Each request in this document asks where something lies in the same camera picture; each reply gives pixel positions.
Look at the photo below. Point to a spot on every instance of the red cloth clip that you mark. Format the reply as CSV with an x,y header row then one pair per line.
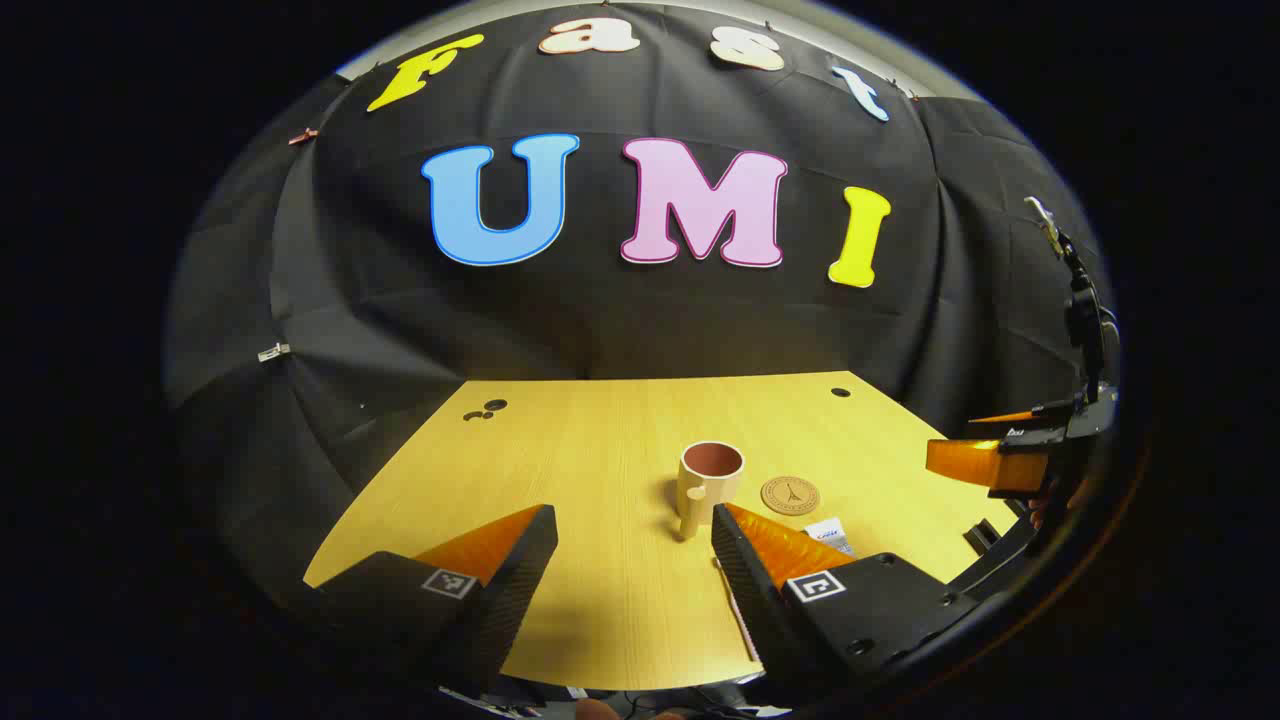
x,y
303,135

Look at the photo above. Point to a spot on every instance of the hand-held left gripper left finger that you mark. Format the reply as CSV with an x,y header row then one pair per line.
x,y
520,570

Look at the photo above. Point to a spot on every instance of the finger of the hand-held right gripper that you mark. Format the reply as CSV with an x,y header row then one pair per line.
x,y
975,462
1040,412

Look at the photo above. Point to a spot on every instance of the beige cup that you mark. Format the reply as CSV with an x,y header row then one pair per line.
x,y
700,490

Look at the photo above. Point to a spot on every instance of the black table bracket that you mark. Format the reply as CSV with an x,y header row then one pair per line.
x,y
982,537

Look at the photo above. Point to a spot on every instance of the wooden desktop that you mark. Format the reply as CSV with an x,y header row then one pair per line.
x,y
600,480

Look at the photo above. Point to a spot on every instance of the white cloth clip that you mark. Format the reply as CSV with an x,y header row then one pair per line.
x,y
272,352

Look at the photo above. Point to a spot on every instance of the white toothpaste tube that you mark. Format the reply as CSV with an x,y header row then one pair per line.
x,y
828,532

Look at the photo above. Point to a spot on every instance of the black backdrop cloth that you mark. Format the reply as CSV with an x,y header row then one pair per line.
x,y
600,320

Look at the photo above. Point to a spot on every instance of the round cork coaster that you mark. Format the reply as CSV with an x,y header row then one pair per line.
x,y
790,496

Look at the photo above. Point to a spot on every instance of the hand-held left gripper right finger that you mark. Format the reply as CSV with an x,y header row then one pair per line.
x,y
740,570

